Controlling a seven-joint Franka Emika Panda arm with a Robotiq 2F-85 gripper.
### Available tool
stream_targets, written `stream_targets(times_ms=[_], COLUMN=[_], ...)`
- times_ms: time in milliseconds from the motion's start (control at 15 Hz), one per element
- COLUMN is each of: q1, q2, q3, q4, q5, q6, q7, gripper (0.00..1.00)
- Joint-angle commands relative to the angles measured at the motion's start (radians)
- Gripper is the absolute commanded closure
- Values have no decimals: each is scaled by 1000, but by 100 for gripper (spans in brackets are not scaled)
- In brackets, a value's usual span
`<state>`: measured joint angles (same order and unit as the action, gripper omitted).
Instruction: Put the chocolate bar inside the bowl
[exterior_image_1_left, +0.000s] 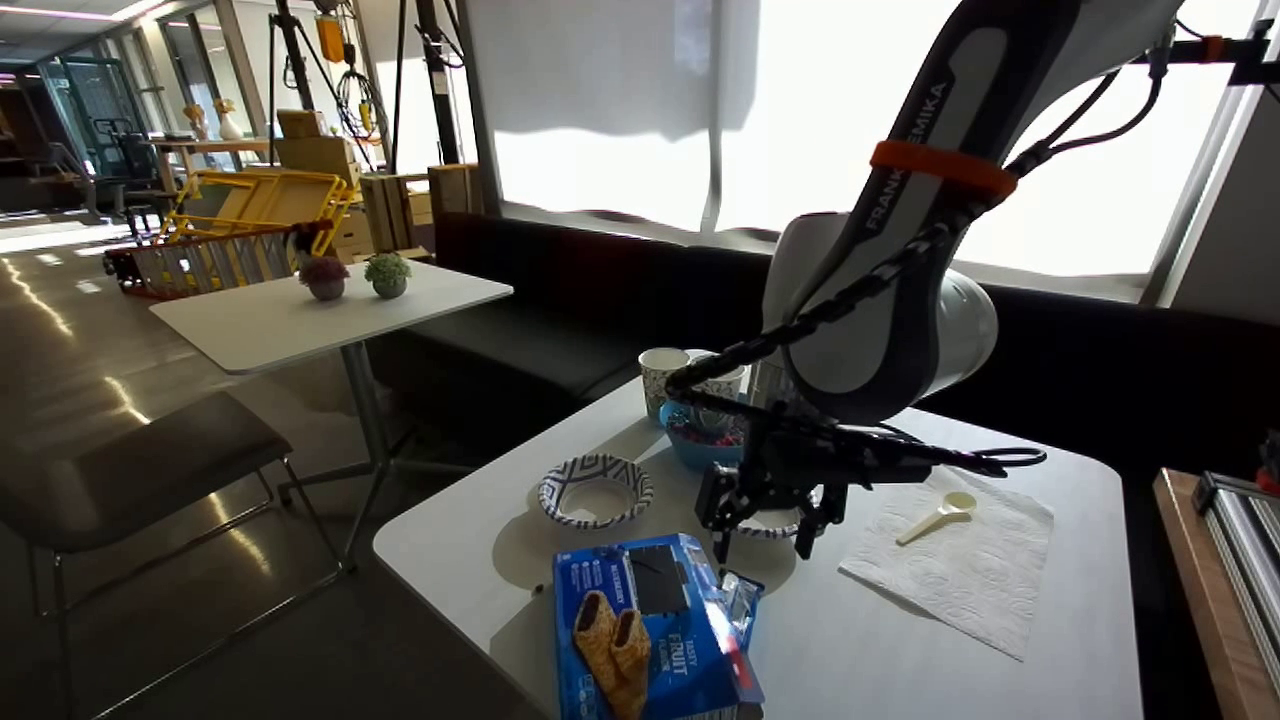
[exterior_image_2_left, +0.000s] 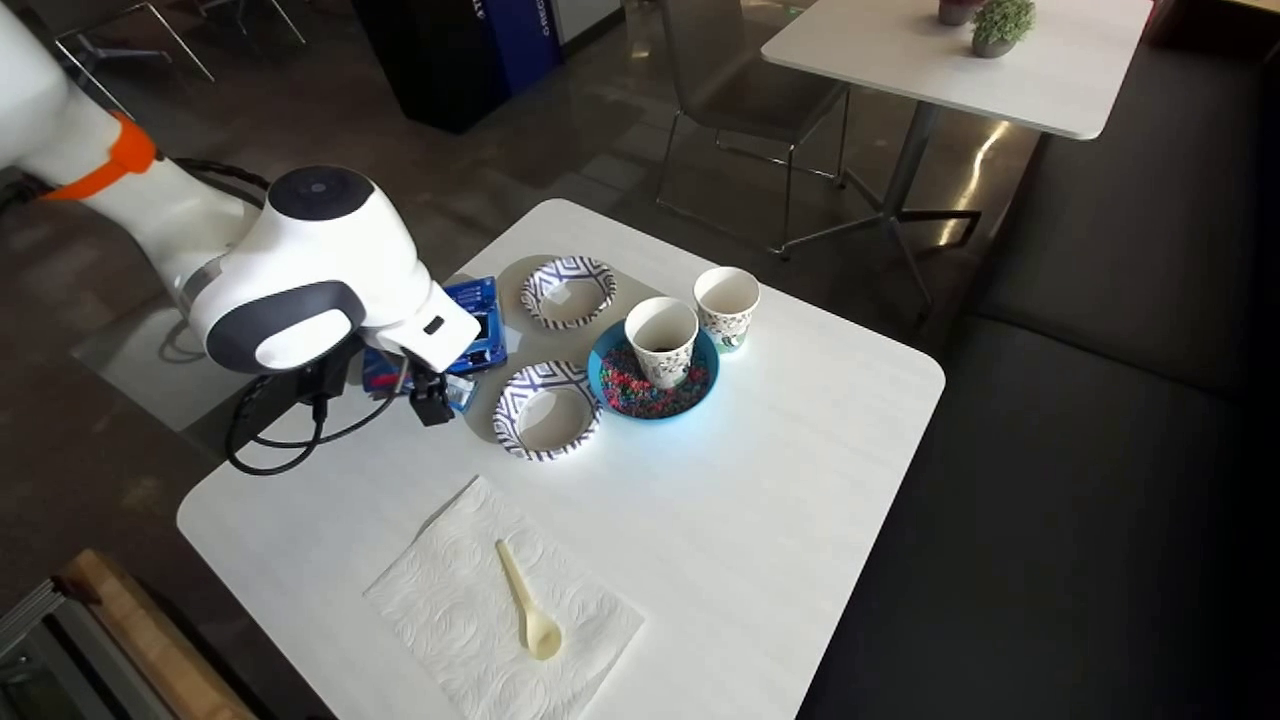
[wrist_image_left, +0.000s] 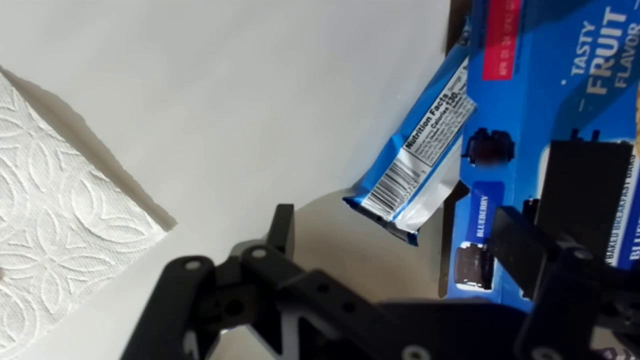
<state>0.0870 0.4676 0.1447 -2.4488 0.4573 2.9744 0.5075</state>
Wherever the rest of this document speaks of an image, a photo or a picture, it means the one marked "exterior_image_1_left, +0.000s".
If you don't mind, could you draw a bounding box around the white side table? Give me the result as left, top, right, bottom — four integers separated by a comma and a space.
148, 257, 514, 578

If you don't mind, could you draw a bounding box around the dark window bench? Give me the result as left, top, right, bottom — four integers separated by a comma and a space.
365, 205, 790, 445

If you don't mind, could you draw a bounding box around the cream plastic spoon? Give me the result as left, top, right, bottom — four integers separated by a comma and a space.
892, 487, 979, 554

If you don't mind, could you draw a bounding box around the dark long basket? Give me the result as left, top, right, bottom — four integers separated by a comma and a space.
104, 234, 299, 305

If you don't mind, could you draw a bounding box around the grey metal chair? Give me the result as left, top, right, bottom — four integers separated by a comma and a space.
0, 391, 342, 720

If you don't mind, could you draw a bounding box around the thin black cable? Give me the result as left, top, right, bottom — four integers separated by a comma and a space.
1005, 38, 1280, 180

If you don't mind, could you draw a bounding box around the green ball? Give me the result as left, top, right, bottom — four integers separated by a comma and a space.
365, 253, 414, 305

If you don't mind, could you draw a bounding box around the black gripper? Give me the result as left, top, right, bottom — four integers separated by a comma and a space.
694, 413, 934, 566

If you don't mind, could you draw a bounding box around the white paper napkin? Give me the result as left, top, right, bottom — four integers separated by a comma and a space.
837, 470, 1054, 665

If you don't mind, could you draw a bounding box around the wooden crate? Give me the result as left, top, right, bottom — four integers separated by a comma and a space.
355, 165, 490, 257

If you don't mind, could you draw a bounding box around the blue fruit bar box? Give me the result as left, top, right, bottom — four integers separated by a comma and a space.
548, 531, 766, 720

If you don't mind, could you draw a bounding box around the white cup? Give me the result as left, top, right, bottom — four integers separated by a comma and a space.
635, 343, 727, 425

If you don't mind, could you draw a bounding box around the white window blind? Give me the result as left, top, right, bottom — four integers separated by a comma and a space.
462, 0, 765, 144

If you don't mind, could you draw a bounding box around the black tripod pole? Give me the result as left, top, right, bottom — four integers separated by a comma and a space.
270, 0, 326, 127
410, 0, 462, 173

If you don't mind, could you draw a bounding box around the yellow frame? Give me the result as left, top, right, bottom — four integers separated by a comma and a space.
171, 165, 365, 257

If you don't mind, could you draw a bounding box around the silver blue chocolate bar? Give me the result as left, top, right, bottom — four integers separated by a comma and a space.
717, 569, 766, 647

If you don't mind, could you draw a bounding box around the dark red ball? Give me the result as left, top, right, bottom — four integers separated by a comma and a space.
297, 253, 353, 305

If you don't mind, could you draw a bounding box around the black looped cable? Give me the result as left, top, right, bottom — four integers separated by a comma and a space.
931, 445, 1053, 479

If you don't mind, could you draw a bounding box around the black braided cable bundle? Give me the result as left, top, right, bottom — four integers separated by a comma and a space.
661, 223, 965, 403

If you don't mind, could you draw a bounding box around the small blue patterned paper bowl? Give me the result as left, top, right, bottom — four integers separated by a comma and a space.
724, 499, 810, 543

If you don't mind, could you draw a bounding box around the large blue patterned paper bowl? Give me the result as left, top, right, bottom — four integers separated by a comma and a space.
535, 452, 654, 536

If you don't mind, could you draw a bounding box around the orange strap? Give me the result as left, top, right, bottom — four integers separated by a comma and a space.
867, 136, 1019, 205

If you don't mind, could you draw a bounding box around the wooden bench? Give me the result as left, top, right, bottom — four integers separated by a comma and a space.
1153, 466, 1280, 720

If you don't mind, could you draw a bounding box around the blue bowl with colourful sprinkles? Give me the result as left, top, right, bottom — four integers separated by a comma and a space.
654, 396, 755, 474

